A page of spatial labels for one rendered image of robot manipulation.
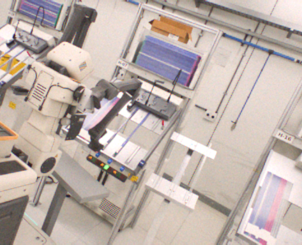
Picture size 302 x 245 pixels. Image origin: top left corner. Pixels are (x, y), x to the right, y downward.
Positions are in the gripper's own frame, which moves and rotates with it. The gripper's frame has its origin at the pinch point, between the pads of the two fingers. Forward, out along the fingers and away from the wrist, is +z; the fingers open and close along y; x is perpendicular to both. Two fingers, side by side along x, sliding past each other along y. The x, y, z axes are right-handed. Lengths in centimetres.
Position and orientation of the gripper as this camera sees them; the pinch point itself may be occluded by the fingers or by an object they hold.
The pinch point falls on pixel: (97, 152)
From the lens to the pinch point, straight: 208.4
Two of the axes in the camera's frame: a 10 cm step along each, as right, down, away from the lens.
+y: -8.4, -4.4, 3.1
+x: -5.4, 6.5, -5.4
